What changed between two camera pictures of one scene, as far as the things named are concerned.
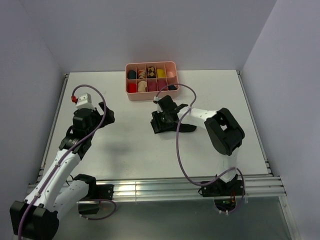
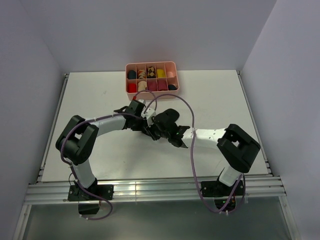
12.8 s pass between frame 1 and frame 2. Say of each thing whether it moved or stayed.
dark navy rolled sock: stayed
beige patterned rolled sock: stayed
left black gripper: moved
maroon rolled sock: stayed
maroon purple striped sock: stayed
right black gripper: moved
